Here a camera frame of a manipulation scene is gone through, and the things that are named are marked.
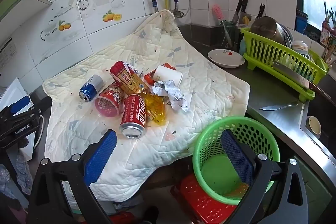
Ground white box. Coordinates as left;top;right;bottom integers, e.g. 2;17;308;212
0;78;34;114

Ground steel plates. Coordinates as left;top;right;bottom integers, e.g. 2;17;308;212
278;23;293;48

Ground white cable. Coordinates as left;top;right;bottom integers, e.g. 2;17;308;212
33;114;45;151

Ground blue container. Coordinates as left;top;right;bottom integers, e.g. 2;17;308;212
295;10;309;33

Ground white quilted mat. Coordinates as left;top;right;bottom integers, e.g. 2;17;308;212
42;9;251;210

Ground red patterned paper cup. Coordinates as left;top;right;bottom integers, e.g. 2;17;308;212
94;82;126;118

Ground white patterned bowl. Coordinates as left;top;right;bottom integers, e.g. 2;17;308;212
290;40;311;56

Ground small ceramic cup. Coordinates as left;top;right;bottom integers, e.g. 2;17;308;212
305;116;322;135

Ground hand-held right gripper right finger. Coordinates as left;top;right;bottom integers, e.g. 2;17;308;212
220;130;309;224

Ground cleaver with brown handle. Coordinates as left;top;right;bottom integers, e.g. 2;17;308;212
272;61;332;101

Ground crumpled white paper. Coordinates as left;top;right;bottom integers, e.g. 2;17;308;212
152;80;193;112

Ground orange snack wrapper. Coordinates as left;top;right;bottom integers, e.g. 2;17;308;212
143;63;177;85

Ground white shallow plate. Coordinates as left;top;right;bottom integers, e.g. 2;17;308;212
207;49;246;69

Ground steel pot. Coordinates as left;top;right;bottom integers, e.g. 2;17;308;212
249;16;285;43

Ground potted green sprouts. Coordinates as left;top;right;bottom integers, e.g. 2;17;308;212
319;0;336;43

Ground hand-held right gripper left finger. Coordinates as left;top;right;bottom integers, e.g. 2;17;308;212
26;129;117;224

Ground steel sink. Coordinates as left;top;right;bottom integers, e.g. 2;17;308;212
299;72;336;161

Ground white paper cup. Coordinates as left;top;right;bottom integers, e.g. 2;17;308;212
152;65;183;86

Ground red plastic basket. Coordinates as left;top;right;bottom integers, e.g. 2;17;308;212
171;174;238;224

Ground red cola can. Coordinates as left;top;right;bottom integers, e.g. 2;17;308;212
119;94;147;139

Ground yellow plastic wrapper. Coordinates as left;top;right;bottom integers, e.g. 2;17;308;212
139;91;168;126

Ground person's left hand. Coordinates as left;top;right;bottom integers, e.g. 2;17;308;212
14;151;33;195

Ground blue drink can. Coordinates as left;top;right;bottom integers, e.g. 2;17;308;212
79;74;104;102

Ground green plastic basket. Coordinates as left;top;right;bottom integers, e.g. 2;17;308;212
192;116;281;206

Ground metal spoon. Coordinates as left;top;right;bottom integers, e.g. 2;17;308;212
259;101;299;111

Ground green dish rack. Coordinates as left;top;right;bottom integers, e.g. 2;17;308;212
240;27;330;103

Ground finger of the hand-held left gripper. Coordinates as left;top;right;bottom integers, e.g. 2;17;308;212
7;95;32;115

